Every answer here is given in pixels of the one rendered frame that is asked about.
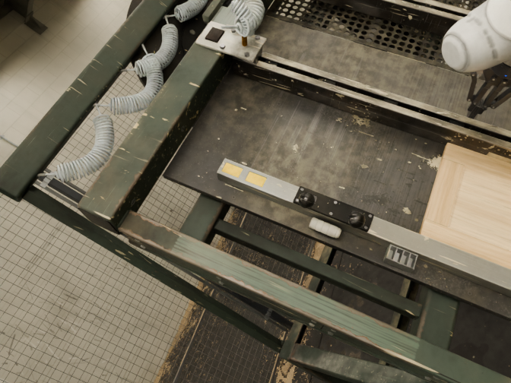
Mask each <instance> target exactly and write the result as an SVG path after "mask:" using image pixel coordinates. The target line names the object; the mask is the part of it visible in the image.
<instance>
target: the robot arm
mask: <svg viewBox="0 0 511 383"><path fill-rule="evenodd" d="M442 54H443V58H444V60H445V62H446V63H447V65H448V66H450V67H451V68H453V69H455V70H456V71H460V72H471V79H472V81H471V86H470V89H469V92H468V97H467V101H471V103H470V104H469V106H468V111H469V112H468V114H467V116H466V117H469V118H471V119H474V118H475V116H476V115H477V114H482V113H483V112H484V110H487V108H488V107H491V109H496V108H497V107H498V106H499V105H501V104H502V103H504V102H505V101H507V100H508V99H509V98H510V97H511V87H509V88H508V89H507V90H505V91H504V92H502V93H501V94H500V95H499V96H498V97H497V94H498V93H499V92H500V91H501V90H502V89H503V88H504V87H507V86H509V85H511V0H487V1H486V2H484V3H483V4H481V5H480V6H478V7H477V8H476V9H474V10H473V11H470V12H469V13H468V15H467V16H466V17H464V18H462V19H461V20H459V21H457V22H456V23H455V24H454V25H453V26H452V27H451V28H450V29H449V30H448V32H447V33H446V35H445V36H444V37H443V44H442ZM481 74H484V79H485V82H484V84H483V85H482V86H481V88H480V90H479V91H478V92H477V93H476V95H474V91H475V87H476V83H477V81H478V78H479V77H480V76H481ZM491 86H494V88H493V89H492V90H491V92H490V93H489V94H488V95H487V97H486V98H485V100H483V99H482V97H483V96H484V95H485V94H486V92H487V91H488V89H490V87H491ZM495 97H496V98H495ZM494 98H495V99H494Z"/></svg>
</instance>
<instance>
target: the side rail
mask: <svg viewBox="0 0 511 383"><path fill-rule="evenodd" d="M118 231H120V232H121V233H124V234H125V235H126V236H127V237H128V238H129V243H130V244H132V245H134V246H136V247H138V248H141V249H143V250H145V251H146V252H149V253H151V254H153V255H156V256H157V257H159V258H162V259H164V260H166V261H168V262H170V263H173V264H175V265H177V266H179V267H182V268H184V269H186V270H188V271H190V272H192V273H194V274H197V275H199V276H200V277H203V278H205V279H207V280H210V281H211V282H213V283H216V284H218V285H220V286H222V287H225V288H227V289H229V290H231V291H233V292H235V293H238V294H240V295H241V296H244V297H246V298H248V299H251V300H252V301H254V302H257V303H259V304H261V305H263V306H265V307H268V308H270V309H272V310H274V311H276V312H279V313H281V314H282V315H285V316H287V317H289V318H292V319H293V320H295V321H298V322H300V323H302V324H304V325H306V326H308V327H311V328H313V329H315V330H317V331H320V332H322V333H324V334H326V335H328V336H330V337H333V338H335V339H336V340H339V341H341V342H343V343H346V344H347V345H349V346H351V347H354V348H356V349H358V350H360V351H363V352H365V353H367V354H369V355H371V356H374V357H376V358H377V359H380V360H382V361H384V362H387V363H388V364H390V365H392V366H395V367H397V368H399V369H401V370H403V371H406V372H408V373H410V374H412V375H415V376H417V377H418V378H421V379H423V380H425V381H428V382H429V383H511V378H508V377H506V376H505V375H501V374H500V373H498V372H495V371H493V370H491V369H488V368H486V367H484V366H481V365H479V364H477V363H476V362H472V361H471V360H468V359H466V358H464V357H461V356H459V355H457V354H454V353H452V352H450V351H448V350H445V349H443V348H441V347H438V346H437V345H434V344H432V343H430V342H427V341H425V340H423V339H420V338H419V337H416V336H414V335H412V334H409V333H407V332H405V331H403V330H400V329H398V328H395V327H393V326H391V325H390V324H386V323H385V322H383V321H380V320H378V319H376V318H373V317H371V316H369V315H366V314H364V313H362V312H359V311H357V310H356V309H353V308H351V307H349V306H346V305H344V304H342V303H339V302H337V301H335V300H333V299H330V298H328V297H326V296H323V295H321V294H319V293H317V292H314V291H312V290H310V289H307V288H306V287H304V286H301V285H299V284H297V283H294V282H292V281H290V280H287V279H285V278H283V277H280V276H278V275H277V274H273V273H272V272H270V271H267V270H265V269H263V268H261V267H258V266H256V265H254V264H251V263H249V262H247V261H244V260H243V259H240V258H238V257H236V256H233V255H231V254H229V253H226V252H224V251H222V250H220V249H218V248H215V247H213V246H211V245H209V244H206V243H204V242H202V241H199V240H197V239H195V238H192V237H191V236H188V235H186V234H184V233H181V232H179V231H177V230H175V229H172V228H170V227H168V226H165V225H163V224H162V223H158V222H157V221H155V220H152V219H150V218H148V217H145V216H143V215H141V214H138V213H136V212H134V211H132V210H130V211H129V214H128V215H127V217H126V218H125V220H124V221H123V223H122V225H121V226H120V228H118Z"/></svg>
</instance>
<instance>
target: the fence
mask: <svg viewBox="0 0 511 383"><path fill-rule="evenodd" d="M226 163H229V164H232V165H234V166H238V167H239V168H242V169H243V171H242V172H241V173H240V176H239V178H237V177H236V176H232V175H230V174H227V173H224V172H222V169H223V168H224V166H225V164H226ZM249 172H251V173H255V174H257V175H260V176H263V177H265V178H266V181H265V183H264V185H263V186H262V187H260V186H258V185H255V184H252V183H251V182H247V181H245V180H246V177H247V176H248V175H249ZM217 177H218V179H219V180H221V181H223V182H226V183H228V184H230V185H233V186H236V187H237V188H241V189H243V190H245V191H248V192H251V193H253V194H255V195H258V196H260V197H263V198H266V199H268V200H270V201H273V202H275V203H278V204H280V205H283V206H285V207H288V208H290V209H292V210H295V211H298V212H300V213H302V214H305V215H307V216H310V217H315V218H317V219H319V220H322V221H324V222H326V223H330V224H332V225H334V226H337V227H338V228H341V229H342V230H345V231H347V232H349V233H353V234H354V235H357V236H360V237H362V238H365V239H368V240H370V241H372V242H375V243H377V244H379V245H382V246H385V247H386V248H388V247H389V245H390V244H391V245H394V246H396V247H399V248H402V249H404V250H406V251H408V252H411V253H414V254H416V255H418V257H417V260H419V261H422V262H424V263H427V264H429V265H432V266H434V267H437V268H439V269H441V270H444V271H447V272H449V273H451V274H454V275H456V276H459V277H462V278H464V279H466V280H470V281H471V282H474V283H477V284H479V285H481V286H484V287H486V288H488V289H491V290H494V291H496V292H498V293H502V294H503V295H506V296H509V297H511V269H509V268H507V267H503V266H501V265H498V264H495V263H493V262H491V261H488V260H485V259H483V258H480V257H478V256H475V255H472V254H470V253H467V252H464V251H462V250H460V249H457V248H454V247H452V246H450V245H447V244H444V243H442V242H439V241H436V240H434V239H431V238H429V237H426V236H423V235H421V234H419V233H416V232H413V231H411V230H409V229H405V228H403V227H401V226H398V225H395V224H393V223H390V222H388V221H385V220H382V219H379V218H378V217H373V221H372V223H371V225H370V229H369V231H368V232H365V231H363V230H361V229H356V228H353V227H352V226H350V225H347V224H346V223H342V222H340V221H338V220H335V219H332V218H330V217H327V216H325V215H322V214H319V213H317V212H315V211H313V210H310V209H307V208H303V207H301V206H300V205H298V204H295V203H293V201H294V198H295V196H296V193H297V191H298V189H299V187H298V186H295V185H292V184H290V183H288V182H285V181H282V180H280V179H276V178H275V177H272V176H269V175H266V174H264V173H261V172H259V171H257V170H254V169H251V168H249V167H247V166H244V165H241V164H238V163H235V162H233V161H231V160H228V159H224V161H223V163H222V164H221V166H220V168H219V169H218V171H217Z"/></svg>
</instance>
